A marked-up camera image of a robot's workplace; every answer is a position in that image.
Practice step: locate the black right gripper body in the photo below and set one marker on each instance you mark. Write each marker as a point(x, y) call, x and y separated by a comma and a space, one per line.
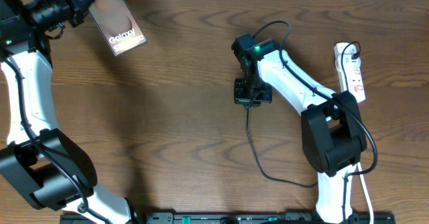
point(245, 94)

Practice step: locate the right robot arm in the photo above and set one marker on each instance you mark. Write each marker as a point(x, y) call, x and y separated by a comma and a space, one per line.
point(332, 136)

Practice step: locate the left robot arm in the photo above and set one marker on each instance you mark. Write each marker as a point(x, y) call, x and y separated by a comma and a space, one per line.
point(40, 162)

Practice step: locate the white USB charger plug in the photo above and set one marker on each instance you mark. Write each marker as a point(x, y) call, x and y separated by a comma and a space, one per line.
point(345, 48)

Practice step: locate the white power strip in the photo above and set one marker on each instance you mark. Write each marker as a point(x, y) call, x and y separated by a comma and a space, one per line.
point(350, 77)

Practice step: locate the black mounting rail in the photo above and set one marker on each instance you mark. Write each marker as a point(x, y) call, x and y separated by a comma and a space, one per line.
point(288, 217)

